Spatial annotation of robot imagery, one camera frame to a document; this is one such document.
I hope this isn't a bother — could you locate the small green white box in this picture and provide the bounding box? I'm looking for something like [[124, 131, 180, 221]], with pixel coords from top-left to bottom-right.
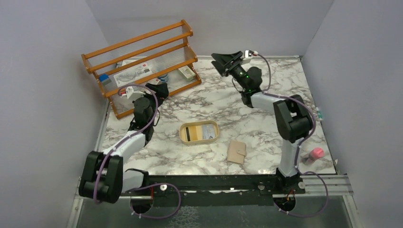
[[178, 66, 196, 81]]

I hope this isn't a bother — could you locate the green white wall item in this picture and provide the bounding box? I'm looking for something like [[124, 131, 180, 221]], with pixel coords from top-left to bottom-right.
[[316, 107, 323, 122]]

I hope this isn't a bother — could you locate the blue white tape roll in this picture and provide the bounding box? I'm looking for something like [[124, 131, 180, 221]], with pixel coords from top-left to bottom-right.
[[158, 74, 169, 83]]

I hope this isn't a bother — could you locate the white flat package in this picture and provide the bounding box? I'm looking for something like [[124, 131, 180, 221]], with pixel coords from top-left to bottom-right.
[[114, 63, 154, 87]]

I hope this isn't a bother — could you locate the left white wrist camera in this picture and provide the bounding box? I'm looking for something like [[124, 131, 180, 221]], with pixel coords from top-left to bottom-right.
[[121, 86, 146, 101]]

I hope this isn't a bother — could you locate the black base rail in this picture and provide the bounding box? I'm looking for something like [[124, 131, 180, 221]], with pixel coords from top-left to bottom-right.
[[85, 168, 306, 209]]

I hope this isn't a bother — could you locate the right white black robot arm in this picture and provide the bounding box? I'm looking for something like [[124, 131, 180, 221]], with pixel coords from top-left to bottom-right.
[[211, 50, 316, 189]]

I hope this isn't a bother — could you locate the blue capped item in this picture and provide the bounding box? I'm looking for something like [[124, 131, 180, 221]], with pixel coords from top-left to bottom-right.
[[98, 74, 112, 86]]

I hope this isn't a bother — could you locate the beige oval tray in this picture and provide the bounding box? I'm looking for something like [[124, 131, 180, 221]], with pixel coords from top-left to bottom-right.
[[179, 120, 220, 145]]

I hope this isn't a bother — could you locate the orange wooden shelf rack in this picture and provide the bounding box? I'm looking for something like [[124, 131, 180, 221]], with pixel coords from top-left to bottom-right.
[[81, 19, 202, 119]]

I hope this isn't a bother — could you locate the beige leather card holder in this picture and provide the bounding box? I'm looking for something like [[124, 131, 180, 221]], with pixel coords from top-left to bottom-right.
[[227, 140, 246, 164]]

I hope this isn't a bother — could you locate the pink bottle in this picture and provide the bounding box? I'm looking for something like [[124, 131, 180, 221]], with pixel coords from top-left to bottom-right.
[[302, 148, 325, 166]]

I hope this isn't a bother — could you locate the grey blue credit card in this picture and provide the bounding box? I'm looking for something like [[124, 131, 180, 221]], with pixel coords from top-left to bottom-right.
[[201, 123, 216, 140]]

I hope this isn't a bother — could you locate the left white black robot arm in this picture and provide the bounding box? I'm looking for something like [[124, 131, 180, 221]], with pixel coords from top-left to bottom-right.
[[78, 83, 169, 204]]

